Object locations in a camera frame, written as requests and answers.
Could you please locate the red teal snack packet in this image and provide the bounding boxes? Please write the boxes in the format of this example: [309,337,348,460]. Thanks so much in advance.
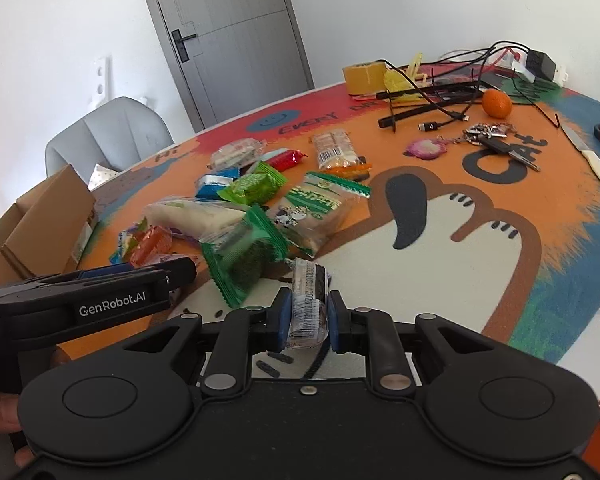
[261,148,306,172]

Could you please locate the colourful cartoon table mat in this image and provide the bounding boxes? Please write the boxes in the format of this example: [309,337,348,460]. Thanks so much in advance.
[82,84,600,363]

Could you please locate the pink fluffy keychain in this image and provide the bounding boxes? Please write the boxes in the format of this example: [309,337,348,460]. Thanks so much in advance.
[404,139,448,160]

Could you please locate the black usb cable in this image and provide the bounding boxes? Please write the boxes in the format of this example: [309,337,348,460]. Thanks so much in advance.
[374,58,472,134]

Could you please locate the black power adapter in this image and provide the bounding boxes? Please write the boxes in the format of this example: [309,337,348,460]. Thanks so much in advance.
[524,50,557,81]

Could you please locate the left hand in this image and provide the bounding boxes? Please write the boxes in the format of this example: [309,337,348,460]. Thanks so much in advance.
[0,346,71,468]

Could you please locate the orange candy packet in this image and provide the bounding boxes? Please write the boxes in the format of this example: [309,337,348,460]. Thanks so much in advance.
[109,218,173,268]

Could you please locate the grey door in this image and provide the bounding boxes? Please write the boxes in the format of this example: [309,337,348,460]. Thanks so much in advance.
[146,0,314,131]

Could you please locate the clear dark snack packet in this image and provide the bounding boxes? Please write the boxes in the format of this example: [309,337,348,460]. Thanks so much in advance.
[286,259,330,349]

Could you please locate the patterned cushion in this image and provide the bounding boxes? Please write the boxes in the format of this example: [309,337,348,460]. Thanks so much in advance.
[87,164,119,191]

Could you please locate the yellow plastic bag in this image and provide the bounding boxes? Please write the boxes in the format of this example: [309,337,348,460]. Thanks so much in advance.
[384,67,420,102]

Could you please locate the yellow tape roll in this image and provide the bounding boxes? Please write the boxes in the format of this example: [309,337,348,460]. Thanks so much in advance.
[342,61,387,96]

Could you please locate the light green snack packet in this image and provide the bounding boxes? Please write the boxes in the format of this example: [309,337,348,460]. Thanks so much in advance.
[218,162,287,206]

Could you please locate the key bunch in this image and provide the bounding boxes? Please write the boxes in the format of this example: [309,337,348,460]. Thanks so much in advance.
[464,124,541,172]

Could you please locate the white wall socket panel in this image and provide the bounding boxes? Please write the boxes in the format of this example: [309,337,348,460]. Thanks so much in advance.
[90,56,110,110]

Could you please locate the cardboard box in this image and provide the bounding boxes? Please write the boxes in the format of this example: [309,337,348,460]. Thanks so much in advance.
[0,166,97,286]

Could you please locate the orange tangerine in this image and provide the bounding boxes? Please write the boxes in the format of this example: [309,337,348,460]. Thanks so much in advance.
[481,89,513,119]

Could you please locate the white handled knife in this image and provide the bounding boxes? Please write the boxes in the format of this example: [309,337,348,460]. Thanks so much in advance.
[562,124,600,181]

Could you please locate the blue silver snack packet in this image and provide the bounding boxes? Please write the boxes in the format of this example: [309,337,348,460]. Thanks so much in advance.
[195,168,240,200]

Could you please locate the white long bread packet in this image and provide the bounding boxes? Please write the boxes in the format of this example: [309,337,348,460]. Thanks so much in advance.
[144,198,248,242]

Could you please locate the dark green snack packet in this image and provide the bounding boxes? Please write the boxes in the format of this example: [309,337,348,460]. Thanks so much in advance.
[201,205,288,309]

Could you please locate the grey chair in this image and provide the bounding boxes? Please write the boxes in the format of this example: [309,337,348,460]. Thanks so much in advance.
[45,96,174,183]

